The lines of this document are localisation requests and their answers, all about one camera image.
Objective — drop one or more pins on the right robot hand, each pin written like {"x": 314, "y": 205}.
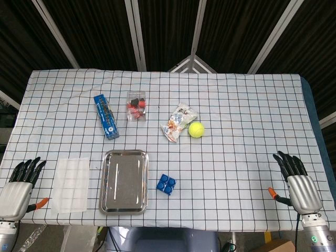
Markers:
{"x": 303, "y": 193}

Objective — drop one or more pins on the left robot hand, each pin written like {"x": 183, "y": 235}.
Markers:
{"x": 15, "y": 194}

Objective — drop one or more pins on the translucent white plastic sheet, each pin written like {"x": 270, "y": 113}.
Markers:
{"x": 70, "y": 184}

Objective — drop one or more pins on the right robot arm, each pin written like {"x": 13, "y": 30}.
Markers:
{"x": 316, "y": 231}

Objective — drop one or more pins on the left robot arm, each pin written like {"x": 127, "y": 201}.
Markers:
{"x": 6, "y": 232}

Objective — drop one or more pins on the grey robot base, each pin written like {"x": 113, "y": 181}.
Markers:
{"x": 162, "y": 240}

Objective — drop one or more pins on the stainless steel tray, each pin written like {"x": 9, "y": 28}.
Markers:
{"x": 124, "y": 182}

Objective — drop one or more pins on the brown cardboard box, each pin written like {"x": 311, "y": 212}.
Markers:
{"x": 281, "y": 246}

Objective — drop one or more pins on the blue toothpaste box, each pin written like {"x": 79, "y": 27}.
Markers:
{"x": 106, "y": 116}

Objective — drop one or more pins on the white checkered tablecloth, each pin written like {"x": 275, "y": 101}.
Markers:
{"x": 183, "y": 162}

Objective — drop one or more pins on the yellow tennis ball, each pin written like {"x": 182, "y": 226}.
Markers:
{"x": 196, "y": 129}

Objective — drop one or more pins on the blue toy building block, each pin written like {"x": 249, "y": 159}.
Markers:
{"x": 166, "y": 183}

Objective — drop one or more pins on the white snack bag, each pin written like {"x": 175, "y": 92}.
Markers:
{"x": 178, "y": 122}

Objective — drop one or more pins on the clear box of binder clips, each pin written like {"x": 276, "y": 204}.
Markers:
{"x": 136, "y": 106}

